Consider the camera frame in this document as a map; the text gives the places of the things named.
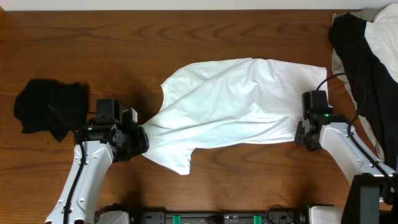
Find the white t-shirt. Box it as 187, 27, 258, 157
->
144, 58, 327, 175

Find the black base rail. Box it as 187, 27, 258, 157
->
95, 203, 343, 224

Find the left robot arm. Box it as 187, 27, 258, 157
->
45, 124, 149, 223

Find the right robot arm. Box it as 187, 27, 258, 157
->
295, 114, 397, 223

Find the black garment in pile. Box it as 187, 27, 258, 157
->
329, 13, 397, 169

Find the white printed garment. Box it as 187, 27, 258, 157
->
364, 3, 398, 82

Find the folded black garment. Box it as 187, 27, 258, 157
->
14, 79, 89, 142

